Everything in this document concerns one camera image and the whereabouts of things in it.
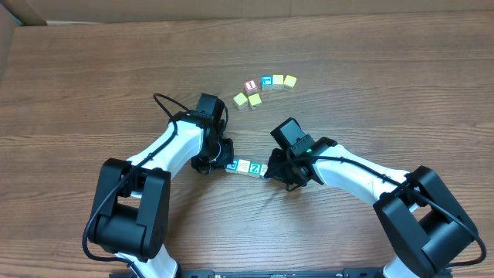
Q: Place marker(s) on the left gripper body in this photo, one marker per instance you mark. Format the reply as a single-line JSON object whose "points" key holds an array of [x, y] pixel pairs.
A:
{"points": [[215, 156]]}

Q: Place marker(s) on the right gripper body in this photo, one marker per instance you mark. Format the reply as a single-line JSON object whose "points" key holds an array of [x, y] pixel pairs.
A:
{"points": [[281, 167]]}

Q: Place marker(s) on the blue letter P block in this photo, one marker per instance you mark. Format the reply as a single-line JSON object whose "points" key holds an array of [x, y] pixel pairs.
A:
{"points": [[233, 167]]}

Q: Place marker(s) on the white natural wood block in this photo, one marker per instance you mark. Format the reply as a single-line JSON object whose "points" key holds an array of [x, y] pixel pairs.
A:
{"points": [[243, 167]]}

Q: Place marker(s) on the red letter Q block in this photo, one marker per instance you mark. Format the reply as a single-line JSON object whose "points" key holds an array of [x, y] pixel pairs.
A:
{"points": [[263, 170]]}

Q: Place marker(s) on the green letter Z block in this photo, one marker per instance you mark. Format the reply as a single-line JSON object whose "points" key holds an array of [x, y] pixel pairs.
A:
{"points": [[254, 169]]}

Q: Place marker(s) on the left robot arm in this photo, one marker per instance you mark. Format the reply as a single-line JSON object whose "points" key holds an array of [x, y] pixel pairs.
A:
{"points": [[129, 216]]}

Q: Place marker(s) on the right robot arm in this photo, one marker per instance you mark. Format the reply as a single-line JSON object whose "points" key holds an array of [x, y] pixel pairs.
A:
{"points": [[423, 221]]}

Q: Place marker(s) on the yellow block left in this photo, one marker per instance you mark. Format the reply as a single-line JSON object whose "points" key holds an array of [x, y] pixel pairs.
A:
{"points": [[241, 101]]}

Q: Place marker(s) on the yellow block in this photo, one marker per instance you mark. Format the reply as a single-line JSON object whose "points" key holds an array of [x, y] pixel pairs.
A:
{"points": [[241, 101], [255, 101], [277, 82], [289, 83]]}

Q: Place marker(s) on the yellow block centre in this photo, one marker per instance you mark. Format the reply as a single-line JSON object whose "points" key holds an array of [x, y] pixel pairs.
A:
{"points": [[255, 101]]}

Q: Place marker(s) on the red letter I block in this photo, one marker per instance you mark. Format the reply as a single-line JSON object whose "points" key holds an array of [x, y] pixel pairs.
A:
{"points": [[251, 87]]}

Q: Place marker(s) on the blue picture block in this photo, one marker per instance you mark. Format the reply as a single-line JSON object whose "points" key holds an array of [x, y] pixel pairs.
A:
{"points": [[267, 82]]}

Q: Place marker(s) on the yellow block far right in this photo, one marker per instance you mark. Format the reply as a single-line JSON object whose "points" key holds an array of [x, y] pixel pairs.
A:
{"points": [[289, 83]]}

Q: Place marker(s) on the yellow block middle top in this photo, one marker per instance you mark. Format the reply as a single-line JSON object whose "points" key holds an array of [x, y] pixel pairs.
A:
{"points": [[277, 82]]}

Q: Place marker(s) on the cardboard box corner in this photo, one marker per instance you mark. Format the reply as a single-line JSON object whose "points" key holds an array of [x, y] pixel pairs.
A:
{"points": [[15, 13]]}

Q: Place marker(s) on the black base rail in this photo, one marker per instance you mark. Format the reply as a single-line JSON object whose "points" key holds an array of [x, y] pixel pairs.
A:
{"points": [[281, 273]]}

